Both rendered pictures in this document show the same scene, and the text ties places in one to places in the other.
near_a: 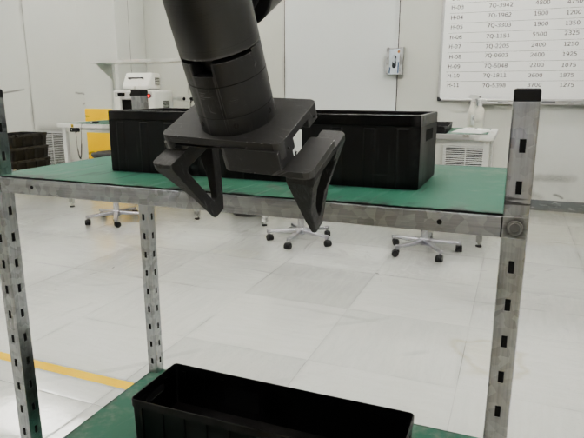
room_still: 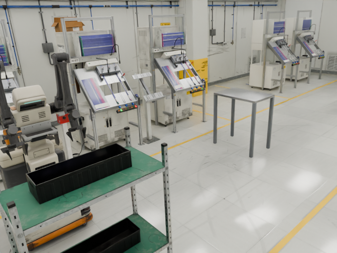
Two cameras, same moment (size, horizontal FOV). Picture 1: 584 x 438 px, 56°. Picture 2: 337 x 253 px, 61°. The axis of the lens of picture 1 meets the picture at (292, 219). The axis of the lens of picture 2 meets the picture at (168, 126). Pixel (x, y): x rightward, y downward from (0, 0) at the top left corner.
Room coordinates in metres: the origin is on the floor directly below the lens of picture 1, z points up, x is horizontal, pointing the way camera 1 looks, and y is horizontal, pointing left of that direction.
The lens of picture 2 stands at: (2.17, -1.03, 1.81)
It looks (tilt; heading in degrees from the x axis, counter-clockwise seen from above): 20 degrees down; 118
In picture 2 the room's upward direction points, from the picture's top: 3 degrees counter-clockwise
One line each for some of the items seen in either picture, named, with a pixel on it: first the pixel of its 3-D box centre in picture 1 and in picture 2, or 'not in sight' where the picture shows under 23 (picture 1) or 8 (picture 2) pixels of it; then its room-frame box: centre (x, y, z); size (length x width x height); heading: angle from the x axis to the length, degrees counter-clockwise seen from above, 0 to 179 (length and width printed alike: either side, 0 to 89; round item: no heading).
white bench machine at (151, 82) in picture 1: (142, 97); not in sight; (5.30, 1.40, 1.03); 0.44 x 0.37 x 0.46; 74
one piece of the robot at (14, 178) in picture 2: not in sight; (34, 165); (-0.08, 0.48, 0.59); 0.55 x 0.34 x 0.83; 68
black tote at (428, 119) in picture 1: (268, 142); (82, 169); (1.01, 0.04, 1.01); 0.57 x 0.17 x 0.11; 68
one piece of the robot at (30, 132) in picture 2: not in sight; (39, 136); (0.27, 0.33, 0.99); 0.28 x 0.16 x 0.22; 68
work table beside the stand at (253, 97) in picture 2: not in sight; (241, 120); (1.28, 2.90, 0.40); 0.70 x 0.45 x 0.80; 156
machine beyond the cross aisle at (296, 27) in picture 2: not in sight; (297, 45); (1.55, 8.25, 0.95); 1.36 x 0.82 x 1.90; 158
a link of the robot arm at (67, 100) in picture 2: not in sight; (64, 83); (0.51, 0.47, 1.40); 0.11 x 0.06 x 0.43; 67
